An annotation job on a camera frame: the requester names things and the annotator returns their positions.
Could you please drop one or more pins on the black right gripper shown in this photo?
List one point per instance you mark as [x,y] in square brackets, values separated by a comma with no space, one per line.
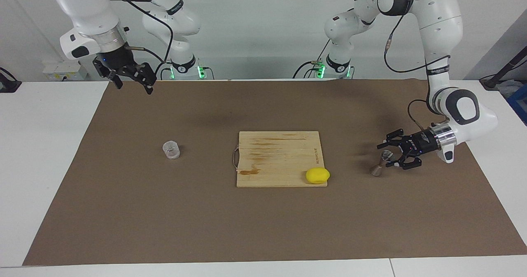
[117,59]

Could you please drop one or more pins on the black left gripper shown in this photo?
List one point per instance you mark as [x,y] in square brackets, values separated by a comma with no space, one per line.
[420,143]

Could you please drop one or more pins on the steel jigger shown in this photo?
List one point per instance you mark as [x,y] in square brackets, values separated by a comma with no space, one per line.
[376,170]

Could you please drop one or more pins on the clear plastic cup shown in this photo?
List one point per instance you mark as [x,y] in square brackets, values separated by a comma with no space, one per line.
[171,150]

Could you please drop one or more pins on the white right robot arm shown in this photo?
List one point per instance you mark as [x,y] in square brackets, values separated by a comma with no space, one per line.
[90,9]

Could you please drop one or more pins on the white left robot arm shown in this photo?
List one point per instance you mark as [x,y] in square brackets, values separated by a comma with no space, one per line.
[436,13]

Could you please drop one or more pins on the yellow lemon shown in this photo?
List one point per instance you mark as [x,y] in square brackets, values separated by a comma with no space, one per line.
[317,175]

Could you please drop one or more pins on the black stand pole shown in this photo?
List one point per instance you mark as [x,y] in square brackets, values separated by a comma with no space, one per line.
[490,81]

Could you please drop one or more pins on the black clamp base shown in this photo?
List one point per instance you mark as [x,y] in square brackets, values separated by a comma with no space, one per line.
[8,85]

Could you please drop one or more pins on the bamboo cutting board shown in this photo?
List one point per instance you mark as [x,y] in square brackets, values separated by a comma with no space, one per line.
[280,161]

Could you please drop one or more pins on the clear plastic bag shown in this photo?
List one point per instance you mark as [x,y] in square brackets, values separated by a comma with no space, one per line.
[508,88]

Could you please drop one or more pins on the brown table mat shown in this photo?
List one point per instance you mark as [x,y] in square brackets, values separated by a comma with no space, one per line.
[164,219]

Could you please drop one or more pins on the white wall socket box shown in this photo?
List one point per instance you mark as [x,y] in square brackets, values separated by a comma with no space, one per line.
[61,69]

